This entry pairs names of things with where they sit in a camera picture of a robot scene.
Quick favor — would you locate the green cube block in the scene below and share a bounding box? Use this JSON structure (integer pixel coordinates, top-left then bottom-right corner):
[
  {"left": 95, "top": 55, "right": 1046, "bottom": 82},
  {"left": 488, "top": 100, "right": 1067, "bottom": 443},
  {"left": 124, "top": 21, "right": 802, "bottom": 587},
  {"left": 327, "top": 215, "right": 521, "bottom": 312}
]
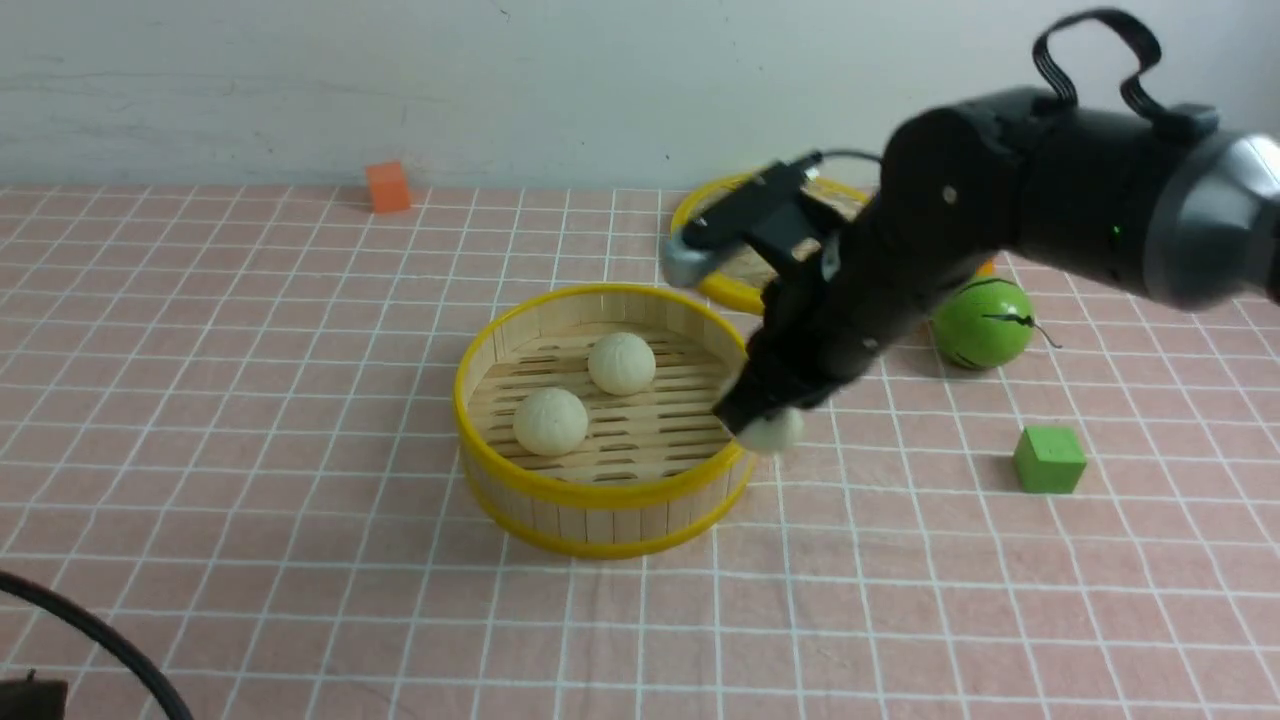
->
[{"left": 1012, "top": 425, "right": 1088, "bottom": 495}]

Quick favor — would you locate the green toy watermelon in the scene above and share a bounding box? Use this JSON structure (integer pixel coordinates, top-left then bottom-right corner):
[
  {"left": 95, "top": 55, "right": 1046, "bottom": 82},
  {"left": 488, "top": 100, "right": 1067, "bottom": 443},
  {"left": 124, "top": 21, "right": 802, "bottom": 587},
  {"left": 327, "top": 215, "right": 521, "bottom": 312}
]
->
[{"left": 929, "top": 275, "right": 1062, "bottom": 372}]

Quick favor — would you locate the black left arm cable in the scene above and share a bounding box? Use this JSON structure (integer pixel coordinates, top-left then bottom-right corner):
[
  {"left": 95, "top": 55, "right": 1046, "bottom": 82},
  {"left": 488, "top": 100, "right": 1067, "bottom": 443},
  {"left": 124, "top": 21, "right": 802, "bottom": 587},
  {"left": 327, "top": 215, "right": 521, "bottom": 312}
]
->
[{"left": 0, "top": 571, "right": 196, "bottom": 720}]

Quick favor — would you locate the orange cube block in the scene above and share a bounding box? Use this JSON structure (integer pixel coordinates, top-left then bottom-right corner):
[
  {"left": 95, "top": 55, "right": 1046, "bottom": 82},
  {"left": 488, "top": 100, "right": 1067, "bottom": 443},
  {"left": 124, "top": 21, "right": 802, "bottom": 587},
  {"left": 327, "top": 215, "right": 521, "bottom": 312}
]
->
[{"left": 365, "top": 160, "right": 413, "bottom": 214}]

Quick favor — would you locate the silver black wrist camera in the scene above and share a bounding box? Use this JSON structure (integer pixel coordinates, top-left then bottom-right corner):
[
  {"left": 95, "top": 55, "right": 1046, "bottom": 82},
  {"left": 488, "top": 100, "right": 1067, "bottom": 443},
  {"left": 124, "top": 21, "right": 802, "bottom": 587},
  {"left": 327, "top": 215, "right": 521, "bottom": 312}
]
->
[{"left": 659, "top": 149, "right": 882, "bottom": 290}]

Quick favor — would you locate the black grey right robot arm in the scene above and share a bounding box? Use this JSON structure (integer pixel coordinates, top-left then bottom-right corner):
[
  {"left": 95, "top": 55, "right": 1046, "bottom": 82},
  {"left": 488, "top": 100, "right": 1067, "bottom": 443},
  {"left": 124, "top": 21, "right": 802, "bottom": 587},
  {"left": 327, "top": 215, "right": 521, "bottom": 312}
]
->
[{"left": 714, "top": 88, "right": 1277, "bottom": 436}]

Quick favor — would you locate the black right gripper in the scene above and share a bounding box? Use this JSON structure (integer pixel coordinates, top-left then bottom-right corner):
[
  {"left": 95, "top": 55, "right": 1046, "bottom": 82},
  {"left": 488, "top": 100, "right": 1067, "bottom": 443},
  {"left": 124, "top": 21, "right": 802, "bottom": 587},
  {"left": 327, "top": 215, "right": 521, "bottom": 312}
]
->
[{"left": 712, "top": 200, "right": 986, "bottom": 436}]

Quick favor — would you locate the yellow bamboo steamer tray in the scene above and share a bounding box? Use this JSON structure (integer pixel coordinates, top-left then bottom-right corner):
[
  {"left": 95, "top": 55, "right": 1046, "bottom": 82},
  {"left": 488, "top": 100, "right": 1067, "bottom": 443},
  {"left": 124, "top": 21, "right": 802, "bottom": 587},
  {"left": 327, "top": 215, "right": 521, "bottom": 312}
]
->
[{"left": 453, "top": 283, "right": 756, "bottom": 559}]

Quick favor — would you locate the white bun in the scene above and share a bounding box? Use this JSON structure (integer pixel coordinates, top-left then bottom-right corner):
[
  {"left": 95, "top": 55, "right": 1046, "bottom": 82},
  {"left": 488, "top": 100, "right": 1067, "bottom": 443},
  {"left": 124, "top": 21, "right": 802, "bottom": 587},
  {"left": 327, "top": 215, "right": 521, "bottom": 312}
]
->
[
  {"left": 513, "top": 387, "right": 589, "bottom": 457},
  {"left": 588, "top": 332, "right": 657, "bottom": 396},
  {"left": 736, "top": 407, "right": 805, "bottom": 456}
]

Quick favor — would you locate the pink checkered tablecloth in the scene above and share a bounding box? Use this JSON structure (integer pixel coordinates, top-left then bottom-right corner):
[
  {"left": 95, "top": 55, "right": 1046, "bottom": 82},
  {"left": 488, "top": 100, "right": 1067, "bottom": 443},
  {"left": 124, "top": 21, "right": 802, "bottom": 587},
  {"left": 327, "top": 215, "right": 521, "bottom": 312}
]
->
[{"left": 1, "top": 184, "right": 1277, "bottom": 719}]

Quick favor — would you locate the yellow bamboo steamer lid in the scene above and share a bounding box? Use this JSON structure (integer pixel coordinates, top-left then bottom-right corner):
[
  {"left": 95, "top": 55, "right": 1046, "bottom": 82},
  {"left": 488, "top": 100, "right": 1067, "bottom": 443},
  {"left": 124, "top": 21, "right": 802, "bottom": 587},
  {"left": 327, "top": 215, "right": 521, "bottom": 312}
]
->
[{"left": 668, "top": 172, "right": 878, "bottom": 316}]

